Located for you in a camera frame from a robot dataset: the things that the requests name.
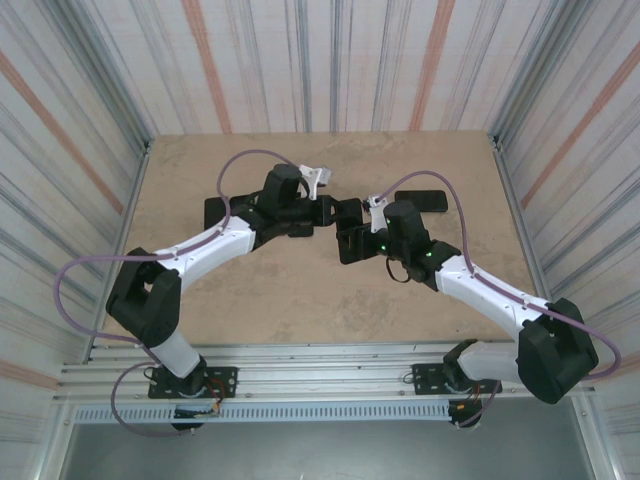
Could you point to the black phone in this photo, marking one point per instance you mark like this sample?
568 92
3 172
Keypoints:
446 202

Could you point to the silver-edged smartphone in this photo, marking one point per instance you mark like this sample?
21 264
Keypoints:
216 212

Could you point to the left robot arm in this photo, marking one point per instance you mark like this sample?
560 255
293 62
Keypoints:
200 245

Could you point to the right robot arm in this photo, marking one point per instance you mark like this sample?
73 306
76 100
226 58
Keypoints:
490 295

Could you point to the black mounting clamp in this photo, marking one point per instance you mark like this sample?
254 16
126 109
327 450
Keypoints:
187 426
465 419

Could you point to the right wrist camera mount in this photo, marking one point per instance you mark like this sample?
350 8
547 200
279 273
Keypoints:
374 205

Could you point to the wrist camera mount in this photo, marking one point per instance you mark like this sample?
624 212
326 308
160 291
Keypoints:
374 205
315 180

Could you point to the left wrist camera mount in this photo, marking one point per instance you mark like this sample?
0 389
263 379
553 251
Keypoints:
315 180

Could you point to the aluminium side rail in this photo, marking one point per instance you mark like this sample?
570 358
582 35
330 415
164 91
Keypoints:
139 182
506 180

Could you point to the aluminium rail frame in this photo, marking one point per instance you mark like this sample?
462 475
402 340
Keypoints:
325 370

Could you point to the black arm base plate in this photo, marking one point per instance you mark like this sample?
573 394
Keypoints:
225 375
425 375

